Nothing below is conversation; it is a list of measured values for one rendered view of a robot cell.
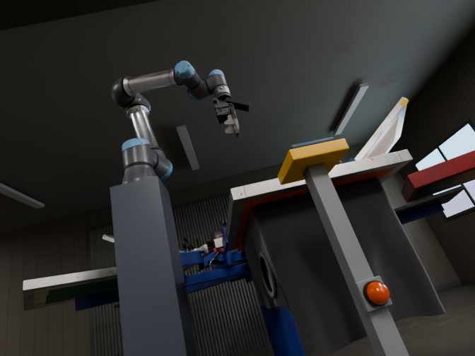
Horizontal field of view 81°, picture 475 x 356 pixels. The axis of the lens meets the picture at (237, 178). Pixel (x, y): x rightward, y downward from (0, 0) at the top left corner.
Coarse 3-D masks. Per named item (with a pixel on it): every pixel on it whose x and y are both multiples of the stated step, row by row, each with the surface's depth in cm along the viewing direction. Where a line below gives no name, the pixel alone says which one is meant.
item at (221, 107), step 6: (222, 96) 127; (228, 96) 128; (216, 102) 129; (222, 102) 127; (216, 108) 123; (222, 108) 124; (228, 108) 124; (234, 108) 123; (216, 114) 127; (222, 114) 122; (228, 114) 124; (222, 120) 126
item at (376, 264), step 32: (352, 192) 90; (384, 192) 91; (288, 224) 84; (320, 224) 85; (352, 224) 85; (384, 224) 86; (288, 256) 80; (320, 256) 81; (384, 256) 84; (416, 256) 82; (288, 288) 77; (320, 288) 78; (416, 288) 80; (320, 320) 75; (352, 320) 75; (320, 352) 71
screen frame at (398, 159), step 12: (384, 156) 86; (396, 156) 87; (408, 156) 87; (336, 168) 83; (348, 168) 84; (360, 168) 84; (372, 168) 84; (384, 168) 87; (396, 168) 91; (276, 180) 81; (336, 180) 85; (384, 180) 101; (240, 192) 78; (252, 192) 78; (264, 192) 79; (276, 192) 81; (240, 204) 82; (228, 216) 99; (240, 216) 93; (228, 228) 108; (228, 240) 123
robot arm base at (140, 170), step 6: (138, 162) 110; (144, 162) 112; (126, 168) 111; (132, 168) 109; (138, 168) 109; (144, 168) 110; (150, 168) 113; (126, 174) 109; (132, 174) 107; (138, 174) 107; (144, 174) 108; (150, 174) 110; (126, 180) 106; (132, 180) 105
